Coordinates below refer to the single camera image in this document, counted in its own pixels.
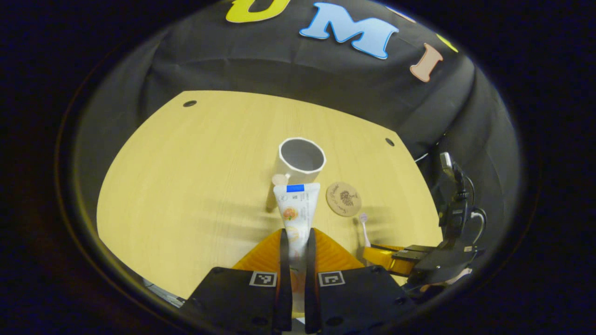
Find black backdrop cloth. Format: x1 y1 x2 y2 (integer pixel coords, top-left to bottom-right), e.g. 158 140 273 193
74 0 520 298

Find white toothpaste tube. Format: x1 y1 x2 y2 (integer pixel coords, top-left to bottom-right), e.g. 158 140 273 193
273 183 321 317

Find light wooden desktop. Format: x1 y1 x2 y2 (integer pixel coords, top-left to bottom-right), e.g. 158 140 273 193
96 90 444 322

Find white cup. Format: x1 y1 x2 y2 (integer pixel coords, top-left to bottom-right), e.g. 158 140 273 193
265 137 327 213

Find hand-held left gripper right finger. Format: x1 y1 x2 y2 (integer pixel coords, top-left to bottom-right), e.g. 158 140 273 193
305 228 416 334

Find pink toothbrush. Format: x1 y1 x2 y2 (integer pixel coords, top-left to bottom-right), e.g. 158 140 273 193
359 213 373 250

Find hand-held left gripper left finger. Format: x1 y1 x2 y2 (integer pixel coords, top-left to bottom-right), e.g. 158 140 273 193
185 228 293 334

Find round wooden coaster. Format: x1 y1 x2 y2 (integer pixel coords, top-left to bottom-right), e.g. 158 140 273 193
325 181 362 217

